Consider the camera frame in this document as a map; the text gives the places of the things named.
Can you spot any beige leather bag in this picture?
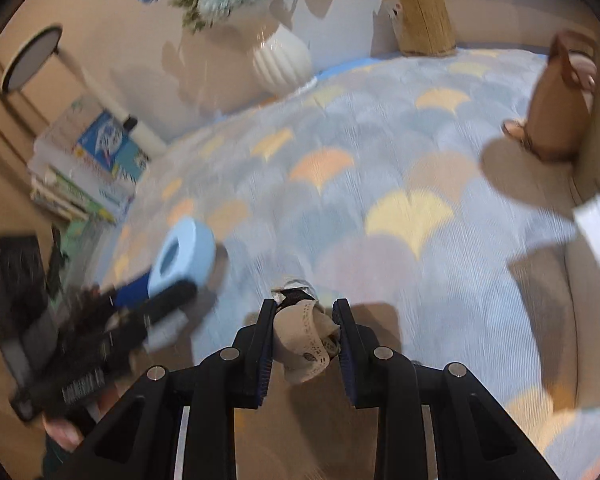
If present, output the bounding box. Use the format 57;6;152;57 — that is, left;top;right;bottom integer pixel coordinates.
501;30;598;163

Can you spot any light blue tape roll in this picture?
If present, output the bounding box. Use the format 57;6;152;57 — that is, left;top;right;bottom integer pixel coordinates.
147;216;217;301

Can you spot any white ribbed vase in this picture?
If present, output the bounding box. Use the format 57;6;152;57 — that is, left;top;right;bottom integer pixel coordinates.
251;22;315;98

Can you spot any wooden pen holder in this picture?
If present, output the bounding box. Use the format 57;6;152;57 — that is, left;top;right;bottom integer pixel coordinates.
378;0;458;57

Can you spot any person's left forearm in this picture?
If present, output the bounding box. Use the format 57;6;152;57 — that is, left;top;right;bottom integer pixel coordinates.
41;447;73;480

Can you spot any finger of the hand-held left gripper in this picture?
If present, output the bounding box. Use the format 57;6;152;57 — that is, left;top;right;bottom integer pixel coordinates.
112;272;157;312
134;280;199;330

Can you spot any person's left hand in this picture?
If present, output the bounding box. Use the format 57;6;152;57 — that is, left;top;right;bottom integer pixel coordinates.
44;417;83;453

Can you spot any stack of books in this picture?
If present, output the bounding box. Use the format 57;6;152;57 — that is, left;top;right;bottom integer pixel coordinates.
27;95;151;226

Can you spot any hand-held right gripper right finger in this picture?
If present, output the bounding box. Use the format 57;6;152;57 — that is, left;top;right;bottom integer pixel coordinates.
331;298;563;480

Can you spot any cream lace fabric piece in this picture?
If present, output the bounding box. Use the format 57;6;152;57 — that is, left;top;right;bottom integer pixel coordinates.
271;276;341;386

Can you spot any white desk lamp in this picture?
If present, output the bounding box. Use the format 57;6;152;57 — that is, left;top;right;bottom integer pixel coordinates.
1;25;168;158

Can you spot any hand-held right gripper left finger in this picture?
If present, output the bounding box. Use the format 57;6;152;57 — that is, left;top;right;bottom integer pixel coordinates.
57;299;278;480

